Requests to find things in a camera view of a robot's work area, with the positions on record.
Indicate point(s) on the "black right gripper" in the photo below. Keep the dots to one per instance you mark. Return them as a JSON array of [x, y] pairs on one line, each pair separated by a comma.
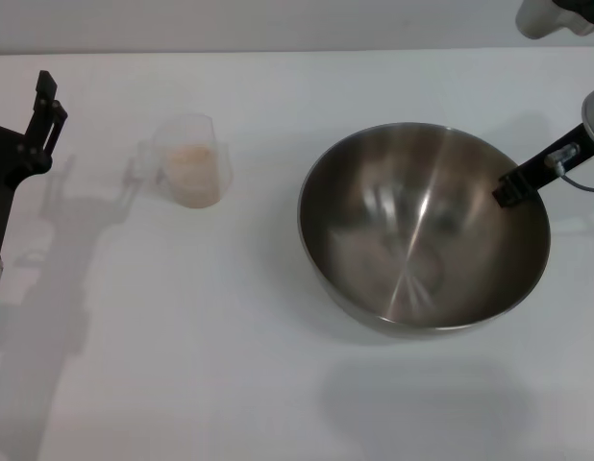
[[539, 173]]

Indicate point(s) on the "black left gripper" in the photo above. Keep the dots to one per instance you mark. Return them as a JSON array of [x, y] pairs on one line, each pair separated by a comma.
[[1, 163]]

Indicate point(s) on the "stainless steel mixing bowl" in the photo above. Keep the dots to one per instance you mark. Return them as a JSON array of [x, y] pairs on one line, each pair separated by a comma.
[[412, 240]]

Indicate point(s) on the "clear plastic measuring cup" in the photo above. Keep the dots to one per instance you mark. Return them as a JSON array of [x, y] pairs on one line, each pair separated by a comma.
[[191, 134]]

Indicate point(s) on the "white rice grains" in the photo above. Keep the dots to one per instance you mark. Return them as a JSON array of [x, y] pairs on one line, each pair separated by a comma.
[[193, 177]]

